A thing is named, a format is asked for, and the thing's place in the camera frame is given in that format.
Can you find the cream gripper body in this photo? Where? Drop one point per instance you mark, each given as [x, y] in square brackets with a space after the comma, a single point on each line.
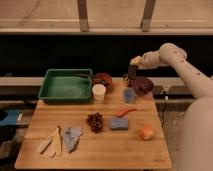
[136, 60]

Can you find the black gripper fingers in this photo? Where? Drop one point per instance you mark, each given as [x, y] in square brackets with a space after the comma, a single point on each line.
[132, 72]

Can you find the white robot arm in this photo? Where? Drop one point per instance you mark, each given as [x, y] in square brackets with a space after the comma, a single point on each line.
[196, 138]

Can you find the translucent blue cup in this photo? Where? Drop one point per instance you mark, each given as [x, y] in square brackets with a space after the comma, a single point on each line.
[128, 95]

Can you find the white paper cup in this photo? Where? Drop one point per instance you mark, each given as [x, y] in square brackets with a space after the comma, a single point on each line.
[99, 92]

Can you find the dark purple bowl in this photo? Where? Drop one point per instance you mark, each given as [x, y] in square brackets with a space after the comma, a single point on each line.
[142, 85]

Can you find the brown bowl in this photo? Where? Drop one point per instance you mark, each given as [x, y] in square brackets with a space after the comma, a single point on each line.
[102, 78]

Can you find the orange carrot toy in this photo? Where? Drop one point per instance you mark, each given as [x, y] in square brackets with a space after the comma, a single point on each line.
[124, 111]

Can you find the blue sponge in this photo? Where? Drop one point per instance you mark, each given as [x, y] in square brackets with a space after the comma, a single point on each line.
[118, 123]

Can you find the bunch of dark grapes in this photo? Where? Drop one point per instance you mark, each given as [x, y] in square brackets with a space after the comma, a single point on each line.
[95, 121]

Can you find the orange fruit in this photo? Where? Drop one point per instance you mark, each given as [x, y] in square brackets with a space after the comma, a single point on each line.
[146, 132]

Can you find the wooden table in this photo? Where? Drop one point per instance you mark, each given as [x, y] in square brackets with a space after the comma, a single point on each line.
[104, 150]

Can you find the green plastic tray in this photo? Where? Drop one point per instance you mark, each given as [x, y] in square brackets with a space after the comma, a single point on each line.
[66, 85]

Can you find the blue grey cloth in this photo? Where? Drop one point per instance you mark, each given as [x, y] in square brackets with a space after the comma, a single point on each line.
[71, 137]

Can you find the blue object at left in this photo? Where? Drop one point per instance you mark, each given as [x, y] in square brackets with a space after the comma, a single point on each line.
[12, 118]

